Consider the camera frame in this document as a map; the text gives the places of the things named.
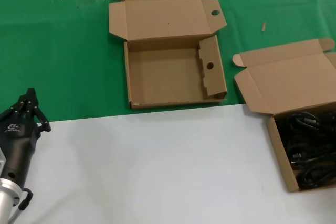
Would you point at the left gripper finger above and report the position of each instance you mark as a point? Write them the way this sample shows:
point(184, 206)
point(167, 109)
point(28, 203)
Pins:
point(36, 113)
point(22, 103)

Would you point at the small wood splinter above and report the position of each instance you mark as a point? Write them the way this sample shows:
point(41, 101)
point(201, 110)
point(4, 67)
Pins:
point(263, 26)

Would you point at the green table cloth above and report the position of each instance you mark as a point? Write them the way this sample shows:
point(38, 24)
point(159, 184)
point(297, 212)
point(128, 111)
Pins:
point(52, 51)

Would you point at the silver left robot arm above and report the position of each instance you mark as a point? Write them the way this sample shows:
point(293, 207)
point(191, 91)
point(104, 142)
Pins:
point(6, 197)

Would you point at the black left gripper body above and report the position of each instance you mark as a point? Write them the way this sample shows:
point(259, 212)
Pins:
point(15, 150)

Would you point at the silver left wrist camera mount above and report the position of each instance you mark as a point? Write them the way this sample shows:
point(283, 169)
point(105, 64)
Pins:
point(2, 161)

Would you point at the cardboard box with holed flap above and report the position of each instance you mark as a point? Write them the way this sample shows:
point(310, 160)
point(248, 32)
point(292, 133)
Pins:
point(162, 77)

